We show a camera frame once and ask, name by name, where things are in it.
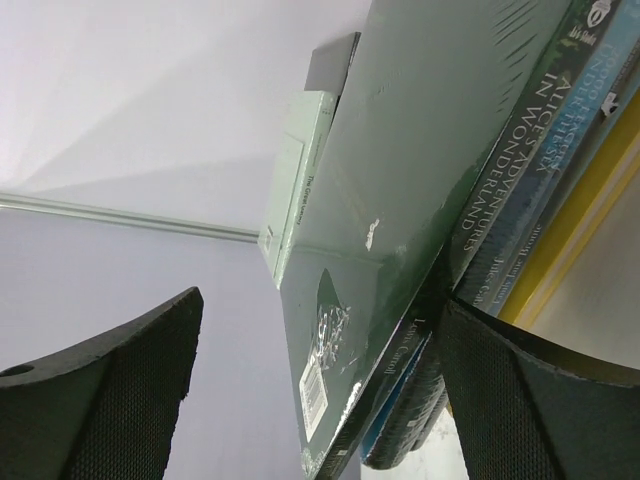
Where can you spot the left aluminium frame post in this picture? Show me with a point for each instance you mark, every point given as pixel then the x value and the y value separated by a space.
pixel 123 218

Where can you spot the bright blue book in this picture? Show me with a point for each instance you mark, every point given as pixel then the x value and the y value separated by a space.
pixel 594 50

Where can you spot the clear plastic file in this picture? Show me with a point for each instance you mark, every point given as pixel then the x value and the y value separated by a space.
pixel 306 128

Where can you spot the black book Moon and Sixpence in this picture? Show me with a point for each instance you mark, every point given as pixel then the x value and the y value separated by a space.
pixel 330 63

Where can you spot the dark blue Wuthering Heights book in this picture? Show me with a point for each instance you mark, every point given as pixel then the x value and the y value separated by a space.
pixel 556 194

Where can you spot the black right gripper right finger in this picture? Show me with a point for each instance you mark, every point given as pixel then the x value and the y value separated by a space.
pixel 528 408

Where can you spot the dark green book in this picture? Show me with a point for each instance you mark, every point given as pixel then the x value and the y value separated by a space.
pixel 431 90

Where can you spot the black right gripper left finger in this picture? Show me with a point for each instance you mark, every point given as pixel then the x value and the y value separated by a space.
pixel 107 407

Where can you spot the yellow book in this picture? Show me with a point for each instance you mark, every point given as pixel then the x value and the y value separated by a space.
pixel 614 166

